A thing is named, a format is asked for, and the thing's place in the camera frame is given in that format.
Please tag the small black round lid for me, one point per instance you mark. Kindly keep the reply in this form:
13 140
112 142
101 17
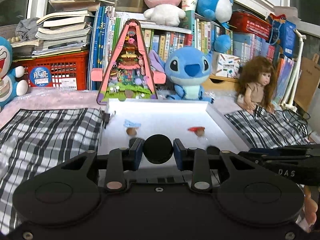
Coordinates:
213 150

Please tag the pink triangular miniature house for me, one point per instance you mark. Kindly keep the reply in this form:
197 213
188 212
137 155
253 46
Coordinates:
128 74

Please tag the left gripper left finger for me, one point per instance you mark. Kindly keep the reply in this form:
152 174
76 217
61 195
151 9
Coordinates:
118 161

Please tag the black white plaid cloth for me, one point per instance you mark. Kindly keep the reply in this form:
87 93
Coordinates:
36 140

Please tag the black binder clip on box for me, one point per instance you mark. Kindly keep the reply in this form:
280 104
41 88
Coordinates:
106 117

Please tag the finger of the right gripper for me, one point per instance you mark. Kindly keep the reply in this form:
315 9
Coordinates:
294 150
299 160

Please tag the white pencil pattern box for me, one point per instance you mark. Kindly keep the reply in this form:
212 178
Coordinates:
225 65

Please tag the blue white penguin plush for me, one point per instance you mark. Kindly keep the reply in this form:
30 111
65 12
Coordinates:
216 10

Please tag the red plastic crate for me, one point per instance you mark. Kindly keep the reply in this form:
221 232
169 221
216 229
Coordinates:
59 71

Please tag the light blue hair clip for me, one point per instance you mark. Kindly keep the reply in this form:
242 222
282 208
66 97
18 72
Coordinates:
130 124

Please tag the black binder clip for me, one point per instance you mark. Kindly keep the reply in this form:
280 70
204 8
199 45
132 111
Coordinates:
106 117
195 129

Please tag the red basket on shelf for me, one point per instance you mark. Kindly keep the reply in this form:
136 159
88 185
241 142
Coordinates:
245 22

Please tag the wooden drawer box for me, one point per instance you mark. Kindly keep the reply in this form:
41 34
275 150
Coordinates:
220 83

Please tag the stack of books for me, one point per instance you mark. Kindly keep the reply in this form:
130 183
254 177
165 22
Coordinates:
71 21

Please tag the pink bunny plush toy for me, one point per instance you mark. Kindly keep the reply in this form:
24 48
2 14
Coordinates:
164 12

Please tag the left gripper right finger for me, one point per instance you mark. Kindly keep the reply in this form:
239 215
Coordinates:
194 160

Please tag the brown wooden knob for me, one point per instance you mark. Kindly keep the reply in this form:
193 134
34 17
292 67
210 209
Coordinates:
200 131

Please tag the Stitch plush toy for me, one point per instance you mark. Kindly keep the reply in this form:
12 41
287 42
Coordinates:
187 69

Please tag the brown haired doll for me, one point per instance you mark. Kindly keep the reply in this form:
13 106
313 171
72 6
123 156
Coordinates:
257 83

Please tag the Doraemon plush toy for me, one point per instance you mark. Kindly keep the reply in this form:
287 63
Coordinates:
10 86

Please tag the row of shelf books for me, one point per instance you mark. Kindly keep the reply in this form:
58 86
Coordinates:
171 44

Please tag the black round puck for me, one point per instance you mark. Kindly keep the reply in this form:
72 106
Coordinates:
133 140
158 149

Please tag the red handled wooden stamp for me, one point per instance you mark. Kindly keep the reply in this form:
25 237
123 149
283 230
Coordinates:
131 131

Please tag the white shallow cardboard box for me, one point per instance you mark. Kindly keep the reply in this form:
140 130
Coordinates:
172 119

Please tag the blue gift bag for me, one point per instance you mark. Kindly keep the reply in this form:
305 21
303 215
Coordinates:
282 33

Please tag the person right hand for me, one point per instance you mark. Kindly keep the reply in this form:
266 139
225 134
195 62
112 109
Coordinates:
310 207

